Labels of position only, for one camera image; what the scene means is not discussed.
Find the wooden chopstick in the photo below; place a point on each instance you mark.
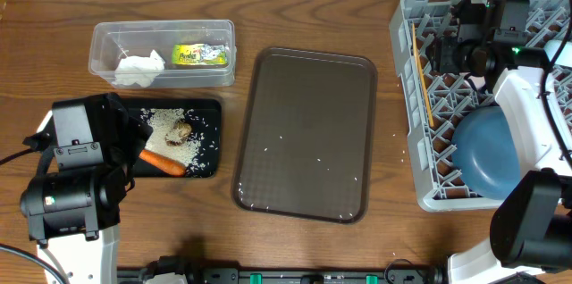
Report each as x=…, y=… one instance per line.
x=421, y=75

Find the brown food scrap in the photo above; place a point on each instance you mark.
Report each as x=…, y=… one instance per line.
x=178, y=134

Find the orange carrot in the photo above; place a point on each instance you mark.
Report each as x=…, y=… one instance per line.
x=163, y=163

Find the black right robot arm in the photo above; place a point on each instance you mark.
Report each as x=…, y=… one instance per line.
x=526, y=236

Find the grey dishwasher rack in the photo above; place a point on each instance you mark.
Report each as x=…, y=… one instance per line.
x=438, y=183

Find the pile of white rice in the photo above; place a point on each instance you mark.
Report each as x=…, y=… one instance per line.
x=200, y=152

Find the green snack wrapper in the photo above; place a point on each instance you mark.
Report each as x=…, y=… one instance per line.
x=199, y=54

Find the black waste tray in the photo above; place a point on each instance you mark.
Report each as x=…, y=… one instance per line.
x=134, y=104

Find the blue plate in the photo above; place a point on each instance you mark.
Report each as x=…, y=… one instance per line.
x=485, y=153

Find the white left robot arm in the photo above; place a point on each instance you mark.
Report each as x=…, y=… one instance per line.
x=88, y=149

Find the clear plastic bin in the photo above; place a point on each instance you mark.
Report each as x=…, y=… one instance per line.
x=113, y=41

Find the dark brown serving tray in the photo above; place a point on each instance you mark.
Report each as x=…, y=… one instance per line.
x=306, y=146

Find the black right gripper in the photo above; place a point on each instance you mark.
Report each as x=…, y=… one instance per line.
x=448, y=47

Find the white tissue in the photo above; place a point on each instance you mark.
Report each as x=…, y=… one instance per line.
x=138, y=70

